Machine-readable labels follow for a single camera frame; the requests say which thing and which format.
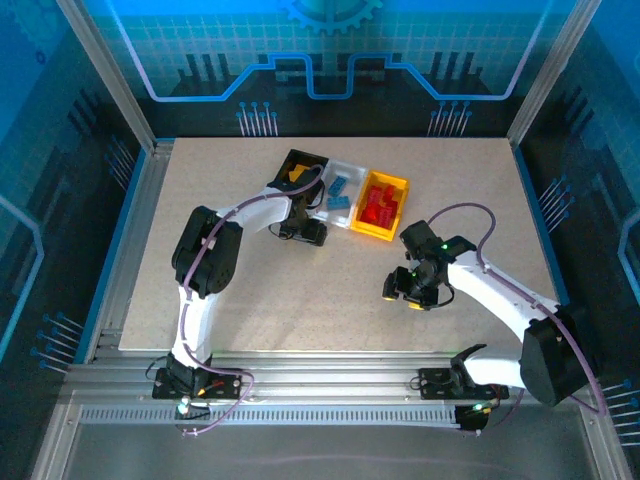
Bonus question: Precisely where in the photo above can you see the red long lego brick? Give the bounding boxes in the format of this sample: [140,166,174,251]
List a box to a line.
[375,206,402,229]

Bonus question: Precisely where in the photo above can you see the black plastic bin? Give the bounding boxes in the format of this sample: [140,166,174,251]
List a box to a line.
[268,148,332,194]

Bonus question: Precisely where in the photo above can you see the clear plastic bin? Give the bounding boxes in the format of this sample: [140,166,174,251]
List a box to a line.
[313,158,371,230]

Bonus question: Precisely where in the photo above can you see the yellow plastic bin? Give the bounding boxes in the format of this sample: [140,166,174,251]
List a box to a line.
[349,169,411,243]

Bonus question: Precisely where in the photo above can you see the black electronics box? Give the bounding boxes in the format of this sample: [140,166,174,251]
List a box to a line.
[453,401,495,434]

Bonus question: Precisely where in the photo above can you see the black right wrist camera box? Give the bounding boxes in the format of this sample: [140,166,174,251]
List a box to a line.
[382,266,414,300]

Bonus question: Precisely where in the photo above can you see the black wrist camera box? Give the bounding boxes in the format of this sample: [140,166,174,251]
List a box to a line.
[298,219,329,247]
[382,266,414,300]

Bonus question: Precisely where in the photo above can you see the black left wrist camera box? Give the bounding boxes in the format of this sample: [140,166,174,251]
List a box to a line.
[298,219,329,247]

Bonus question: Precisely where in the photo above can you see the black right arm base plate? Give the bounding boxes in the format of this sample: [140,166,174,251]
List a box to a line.
[418,366,510,401]

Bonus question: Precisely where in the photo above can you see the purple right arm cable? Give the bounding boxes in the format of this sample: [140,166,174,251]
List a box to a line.
[428,202,609,432]

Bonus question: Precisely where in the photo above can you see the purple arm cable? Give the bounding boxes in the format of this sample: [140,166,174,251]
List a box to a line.
[428,202,609,432]
[178,164,326,437]

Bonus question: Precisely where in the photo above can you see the aluminium front frame rail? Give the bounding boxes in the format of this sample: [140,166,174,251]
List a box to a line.
[62,348,604,409]

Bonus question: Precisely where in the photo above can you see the slotted grey cable duct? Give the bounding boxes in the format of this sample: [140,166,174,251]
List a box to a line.
[78,406,464,427]

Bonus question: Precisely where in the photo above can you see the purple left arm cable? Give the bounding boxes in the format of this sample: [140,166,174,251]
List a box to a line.
[178,164,326,437]

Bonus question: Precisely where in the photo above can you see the aluminium side frame rail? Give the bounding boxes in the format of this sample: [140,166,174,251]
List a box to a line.
[83,139,175,362]

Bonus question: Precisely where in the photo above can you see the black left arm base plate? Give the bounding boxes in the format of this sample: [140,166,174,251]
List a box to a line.
[152,366,243,401]

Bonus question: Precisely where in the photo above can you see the aluminium frame post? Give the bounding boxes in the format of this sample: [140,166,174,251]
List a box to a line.
[56,0,159,152]
[506,0,603,147]

